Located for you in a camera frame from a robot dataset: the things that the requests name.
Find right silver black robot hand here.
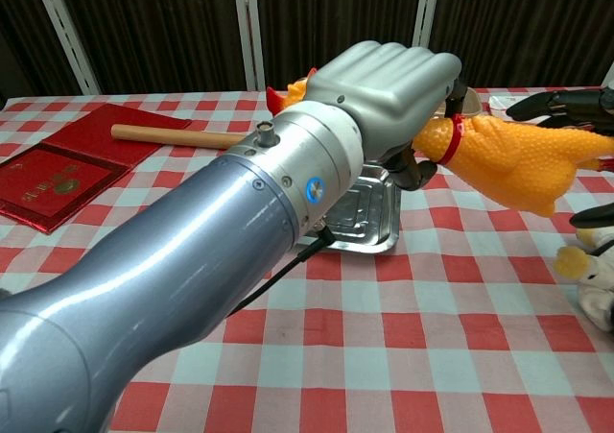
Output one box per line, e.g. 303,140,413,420
506,85,614,235

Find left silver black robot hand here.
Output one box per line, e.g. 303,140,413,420
306,41,469,192

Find yellow rubber chicken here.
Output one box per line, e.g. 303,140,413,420
266,66,614,219

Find rectangular metal tray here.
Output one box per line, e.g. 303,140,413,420
295,160,403,256

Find pink white wet wipes pack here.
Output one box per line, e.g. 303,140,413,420
487,93,530,111

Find black white plush doll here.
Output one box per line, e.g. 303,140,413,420
554,226,614,334

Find wooden rolling stick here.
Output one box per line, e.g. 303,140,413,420
110,123,249,151

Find red white checkered tablecloth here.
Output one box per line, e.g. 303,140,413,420
0,85,614,433

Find red certificate folder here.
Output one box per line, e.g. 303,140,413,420
0,103,193,235

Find white frame post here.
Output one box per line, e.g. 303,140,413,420
411,0,443,49
231,0,268,91
28,0,103,96

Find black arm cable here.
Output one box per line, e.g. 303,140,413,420
224,225,340,320

